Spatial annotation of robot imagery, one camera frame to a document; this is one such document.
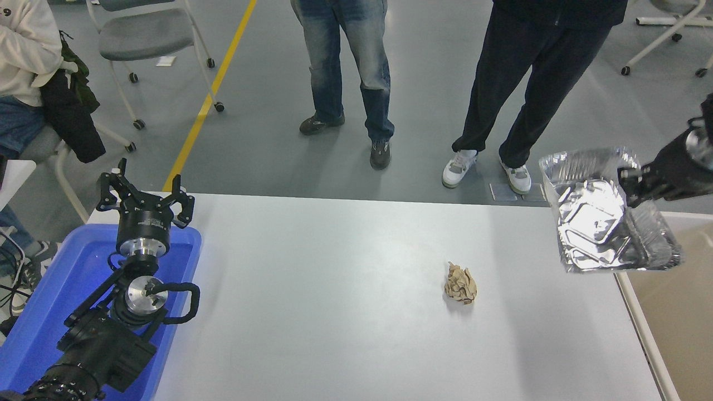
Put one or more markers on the white-legged wheeled chair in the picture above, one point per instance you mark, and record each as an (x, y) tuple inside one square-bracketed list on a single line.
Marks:
[(668, 21)]

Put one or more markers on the large pale bin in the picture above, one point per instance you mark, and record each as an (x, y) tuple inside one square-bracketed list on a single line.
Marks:
[(685, 334)]

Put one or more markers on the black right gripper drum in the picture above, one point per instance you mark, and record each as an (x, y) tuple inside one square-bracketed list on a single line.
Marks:
[(677, 172)]

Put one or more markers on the silver foil tray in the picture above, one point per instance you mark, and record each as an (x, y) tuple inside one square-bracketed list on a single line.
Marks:
[(590, 223)]

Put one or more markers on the crumpled tan paper ball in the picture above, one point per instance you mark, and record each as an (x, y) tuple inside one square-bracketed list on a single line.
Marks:
[(461, 284)]

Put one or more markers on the grey wheeled chair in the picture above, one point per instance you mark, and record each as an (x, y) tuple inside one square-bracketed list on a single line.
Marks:
[(145, 33)]

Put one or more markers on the black garment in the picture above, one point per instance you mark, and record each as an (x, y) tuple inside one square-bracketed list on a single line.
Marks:
[(72, 128)]

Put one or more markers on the standing person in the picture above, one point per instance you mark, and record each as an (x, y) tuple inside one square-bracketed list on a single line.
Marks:
[(529, 67), (340, 55)]

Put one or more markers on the blue plastic tray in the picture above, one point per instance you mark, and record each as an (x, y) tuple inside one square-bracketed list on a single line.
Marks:
[(55, 289)]

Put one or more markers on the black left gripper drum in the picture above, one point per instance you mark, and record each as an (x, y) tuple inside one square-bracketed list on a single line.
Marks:
[(142, 224)]

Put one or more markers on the white paper scrap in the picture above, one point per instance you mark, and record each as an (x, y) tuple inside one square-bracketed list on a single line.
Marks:
[(165, 61)]

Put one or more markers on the grey chair white legs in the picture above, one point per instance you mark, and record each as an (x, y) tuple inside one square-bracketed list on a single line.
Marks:
[(42, 145)]

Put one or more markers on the dark green garment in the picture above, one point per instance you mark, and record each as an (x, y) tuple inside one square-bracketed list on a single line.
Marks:
[(79, 72)]

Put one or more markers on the seated person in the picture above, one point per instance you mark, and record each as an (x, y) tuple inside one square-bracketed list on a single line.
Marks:
[(22, 55)]

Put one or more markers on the white side table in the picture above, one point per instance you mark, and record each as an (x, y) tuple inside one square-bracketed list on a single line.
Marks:
[(14, 178)]

